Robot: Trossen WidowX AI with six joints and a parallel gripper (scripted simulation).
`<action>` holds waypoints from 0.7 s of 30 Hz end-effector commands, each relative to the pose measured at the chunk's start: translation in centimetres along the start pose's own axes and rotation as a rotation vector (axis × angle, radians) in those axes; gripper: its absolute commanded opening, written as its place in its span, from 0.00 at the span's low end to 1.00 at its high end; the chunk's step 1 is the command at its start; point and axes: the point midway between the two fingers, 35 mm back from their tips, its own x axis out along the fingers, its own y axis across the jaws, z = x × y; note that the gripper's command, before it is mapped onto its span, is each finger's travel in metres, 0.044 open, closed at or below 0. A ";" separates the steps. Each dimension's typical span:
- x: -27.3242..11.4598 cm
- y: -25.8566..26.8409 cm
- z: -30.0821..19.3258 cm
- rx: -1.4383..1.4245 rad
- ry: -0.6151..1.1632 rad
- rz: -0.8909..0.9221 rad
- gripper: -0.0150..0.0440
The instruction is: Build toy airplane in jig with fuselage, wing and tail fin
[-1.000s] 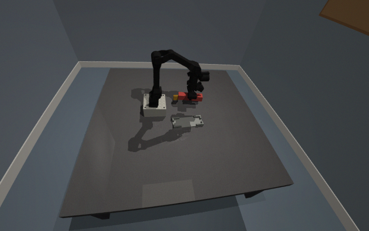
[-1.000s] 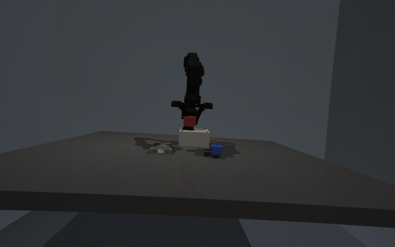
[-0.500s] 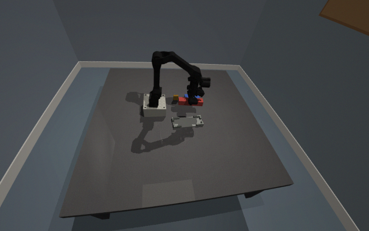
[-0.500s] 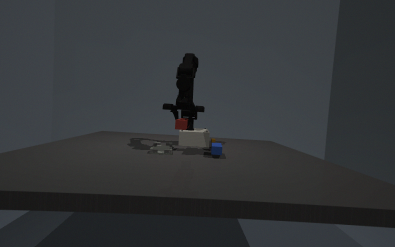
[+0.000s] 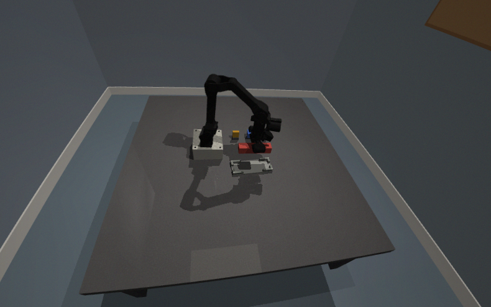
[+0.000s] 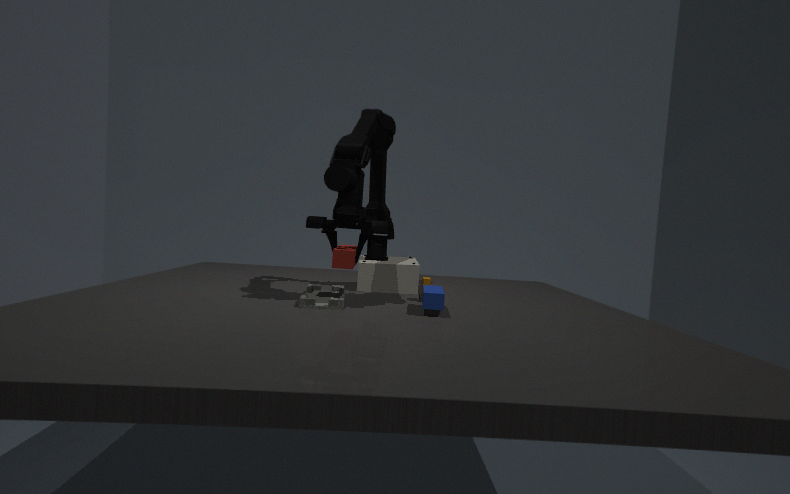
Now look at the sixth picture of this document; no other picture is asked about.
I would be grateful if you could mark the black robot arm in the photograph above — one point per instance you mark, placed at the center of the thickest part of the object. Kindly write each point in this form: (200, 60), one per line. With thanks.
(369, 141)

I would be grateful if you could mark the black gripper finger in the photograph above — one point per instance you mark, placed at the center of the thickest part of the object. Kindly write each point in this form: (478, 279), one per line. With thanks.
(332, 236)
(362, 239)

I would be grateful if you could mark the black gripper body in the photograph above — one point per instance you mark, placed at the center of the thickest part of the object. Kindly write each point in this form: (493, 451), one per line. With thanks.
(366, 228)

